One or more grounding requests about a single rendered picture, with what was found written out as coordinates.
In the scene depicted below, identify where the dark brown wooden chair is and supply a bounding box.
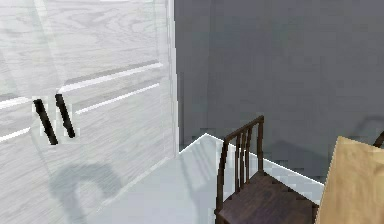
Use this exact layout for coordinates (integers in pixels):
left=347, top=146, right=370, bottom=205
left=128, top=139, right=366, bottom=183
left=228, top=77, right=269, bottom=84
left=214, top=115, right=320, bottom=224
left=372, top=130, right=384, bottom=149

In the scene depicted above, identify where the light wooden dining table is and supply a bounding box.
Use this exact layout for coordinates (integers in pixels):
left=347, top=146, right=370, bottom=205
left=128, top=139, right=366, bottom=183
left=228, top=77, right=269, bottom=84
left=314, top=135, right=384, bottom=224

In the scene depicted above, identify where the white fridge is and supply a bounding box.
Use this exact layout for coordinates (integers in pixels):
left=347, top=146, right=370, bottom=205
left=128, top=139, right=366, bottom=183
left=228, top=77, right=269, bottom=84
left=0, top=0, right=180, bottom=224

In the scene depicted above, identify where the black fridge handle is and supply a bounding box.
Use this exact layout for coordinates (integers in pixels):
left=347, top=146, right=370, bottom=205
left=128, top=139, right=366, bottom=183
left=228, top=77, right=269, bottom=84
left=54, top=93, right=76, bottom=139
left=32, top=98, right=59, bottom=146

